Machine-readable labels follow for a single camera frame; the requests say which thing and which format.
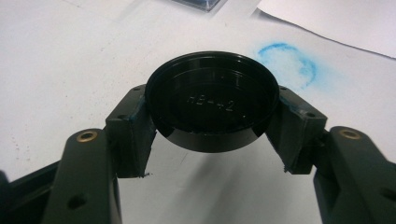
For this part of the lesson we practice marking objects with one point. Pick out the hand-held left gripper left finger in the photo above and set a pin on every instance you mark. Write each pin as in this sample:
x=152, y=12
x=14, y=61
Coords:
x=130, y=137

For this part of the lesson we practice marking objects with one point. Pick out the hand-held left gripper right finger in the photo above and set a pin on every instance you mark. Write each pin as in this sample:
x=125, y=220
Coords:
x=295, y=140

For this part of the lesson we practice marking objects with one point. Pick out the black round stamp cap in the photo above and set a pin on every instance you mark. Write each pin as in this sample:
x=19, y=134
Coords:
x=211, y=105

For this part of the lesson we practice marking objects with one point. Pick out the blue ink pad clear case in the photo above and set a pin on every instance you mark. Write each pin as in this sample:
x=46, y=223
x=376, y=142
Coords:
x=202, y=3

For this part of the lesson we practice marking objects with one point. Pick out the white paper sheet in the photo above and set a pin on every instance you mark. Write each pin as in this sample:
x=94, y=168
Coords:
x=336, y=21

